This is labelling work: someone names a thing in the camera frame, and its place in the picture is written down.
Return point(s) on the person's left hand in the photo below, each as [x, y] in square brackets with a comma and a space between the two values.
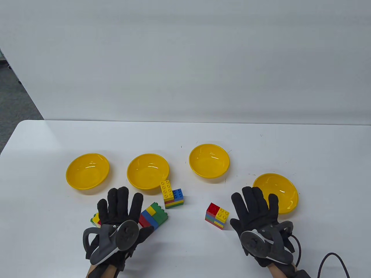
[120, 205]

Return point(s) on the person's right hand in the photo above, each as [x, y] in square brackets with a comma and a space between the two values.
[255, 208]

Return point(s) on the small multicolour toy brick stack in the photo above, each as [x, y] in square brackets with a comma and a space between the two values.
[95, 219]

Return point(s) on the grey handheld controller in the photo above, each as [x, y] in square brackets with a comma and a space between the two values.
[252, 243]
[127, 234]

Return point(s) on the large multicolour toy brick block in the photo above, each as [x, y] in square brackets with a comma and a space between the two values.
[156, 215]

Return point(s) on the stepped multicolour toy brick stack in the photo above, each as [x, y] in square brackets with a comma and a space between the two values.
[174, 199]

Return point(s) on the person's right forearm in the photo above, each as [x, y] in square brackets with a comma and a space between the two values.
[278, 272]

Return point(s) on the person's left forearm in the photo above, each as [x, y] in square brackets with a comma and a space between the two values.
[101, 272]

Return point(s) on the yellow plastic bowl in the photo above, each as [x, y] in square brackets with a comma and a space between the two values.
[285, 191]
[208, 162]
[145, 170]
[87, 173]

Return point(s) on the black wrist sensor box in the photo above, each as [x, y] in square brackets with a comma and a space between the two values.
[303, 274]

